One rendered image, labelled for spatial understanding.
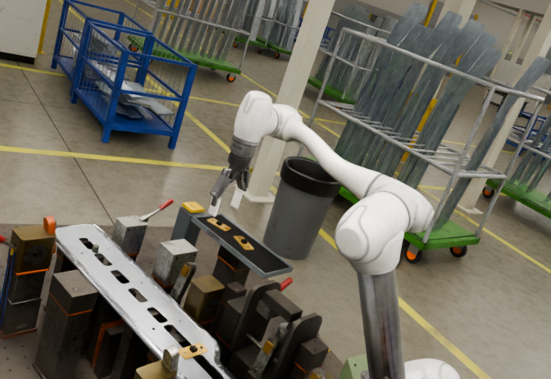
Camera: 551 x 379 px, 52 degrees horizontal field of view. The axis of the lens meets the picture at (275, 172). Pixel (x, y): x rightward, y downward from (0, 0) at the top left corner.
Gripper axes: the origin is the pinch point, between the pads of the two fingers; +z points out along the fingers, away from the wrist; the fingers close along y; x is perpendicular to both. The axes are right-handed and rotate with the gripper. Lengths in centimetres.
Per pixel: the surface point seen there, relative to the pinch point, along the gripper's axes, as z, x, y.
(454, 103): -23, -12, -395
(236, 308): 14.6, 27.4, 24.6
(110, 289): 22.6, -6.9, 39.4
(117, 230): 20.1, -29.2, 15.3
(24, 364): 53, -20, 53
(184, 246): 11.6, -1.2, 15.3
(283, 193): 73, -76, -227
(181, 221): 12.6, -14.7, 0.2
